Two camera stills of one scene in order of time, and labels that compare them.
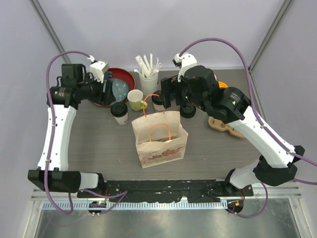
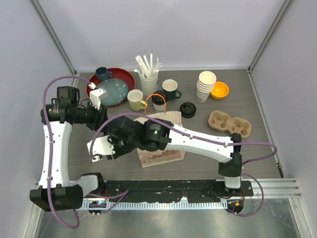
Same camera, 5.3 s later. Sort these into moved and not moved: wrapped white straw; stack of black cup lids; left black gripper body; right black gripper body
Moved: right black gripper body; left black gripper body
Not moved: wrapped white straw; stack of black cup lids
